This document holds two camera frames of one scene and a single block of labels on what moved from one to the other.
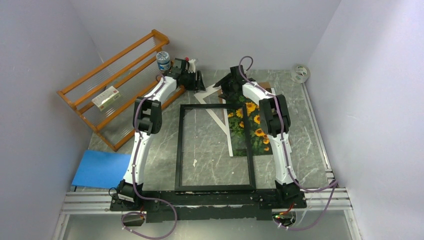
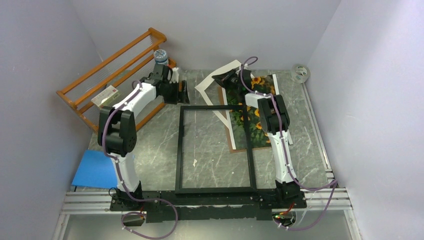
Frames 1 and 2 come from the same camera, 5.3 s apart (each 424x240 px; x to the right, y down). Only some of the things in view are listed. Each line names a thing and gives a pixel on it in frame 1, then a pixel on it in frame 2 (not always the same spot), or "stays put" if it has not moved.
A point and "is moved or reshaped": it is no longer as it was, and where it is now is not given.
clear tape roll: [300, 73] stays put
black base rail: [208, 206] stays put
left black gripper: [197, 86] to [174, 100]
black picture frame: [252, 185] stays put
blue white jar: [163, 60] stays put
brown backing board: [265, 85] to [223, 103]
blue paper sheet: [101, 169] stays put
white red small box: [106, 98] stays put
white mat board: [200, 96] to [228, 123]
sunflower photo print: [260, 143] is moved or reshaped
